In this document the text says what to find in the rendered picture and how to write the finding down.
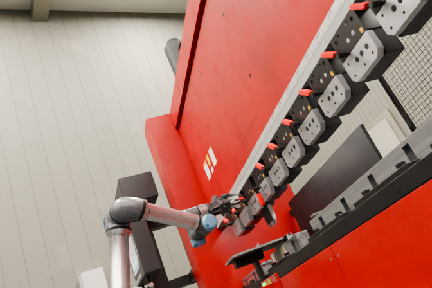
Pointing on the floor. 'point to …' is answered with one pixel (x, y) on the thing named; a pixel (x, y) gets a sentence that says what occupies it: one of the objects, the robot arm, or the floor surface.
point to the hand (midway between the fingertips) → (240, 197)
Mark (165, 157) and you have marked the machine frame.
